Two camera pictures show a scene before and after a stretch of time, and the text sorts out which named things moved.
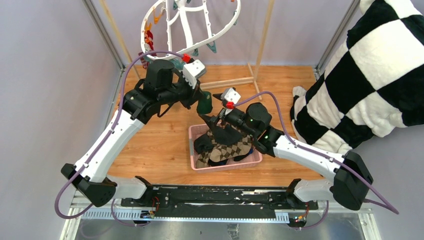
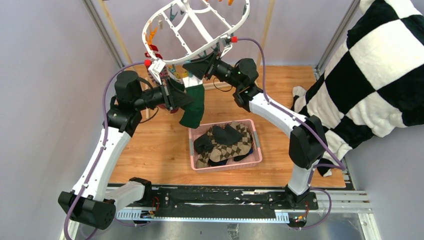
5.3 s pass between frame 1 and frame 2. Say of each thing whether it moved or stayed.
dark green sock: moved
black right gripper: moved
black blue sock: stayed
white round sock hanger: moved
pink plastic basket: stayed
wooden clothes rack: stayed
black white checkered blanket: stayed
